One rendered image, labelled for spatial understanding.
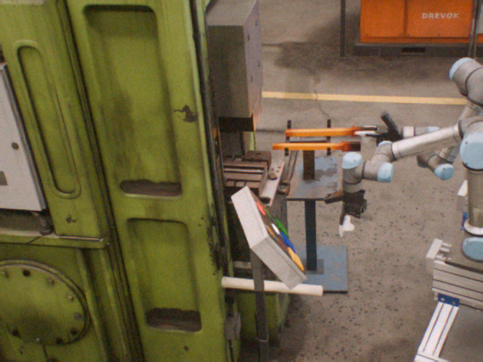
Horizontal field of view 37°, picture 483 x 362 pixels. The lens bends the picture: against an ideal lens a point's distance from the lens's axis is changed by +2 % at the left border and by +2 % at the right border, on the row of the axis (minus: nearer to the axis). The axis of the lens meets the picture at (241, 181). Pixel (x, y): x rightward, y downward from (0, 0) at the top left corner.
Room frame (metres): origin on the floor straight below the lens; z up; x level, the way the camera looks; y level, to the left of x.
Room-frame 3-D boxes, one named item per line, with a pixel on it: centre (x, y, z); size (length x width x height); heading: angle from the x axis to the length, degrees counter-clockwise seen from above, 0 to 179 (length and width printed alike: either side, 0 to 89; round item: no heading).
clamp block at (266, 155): (2.89, -0.09, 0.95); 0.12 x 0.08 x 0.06; 75
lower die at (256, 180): (2.76, 0.10, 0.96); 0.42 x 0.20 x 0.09; 75
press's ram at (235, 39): (2.80, 0.09, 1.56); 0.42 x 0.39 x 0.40; 75
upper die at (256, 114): (2.76, 0.10, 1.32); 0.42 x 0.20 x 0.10; 75
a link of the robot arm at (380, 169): (2.29, -0.54, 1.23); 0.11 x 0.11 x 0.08; 66
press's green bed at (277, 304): (2.81, 0.10, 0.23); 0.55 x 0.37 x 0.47; 75
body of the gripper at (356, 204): (2.31, -0.45, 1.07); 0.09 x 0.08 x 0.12; 58
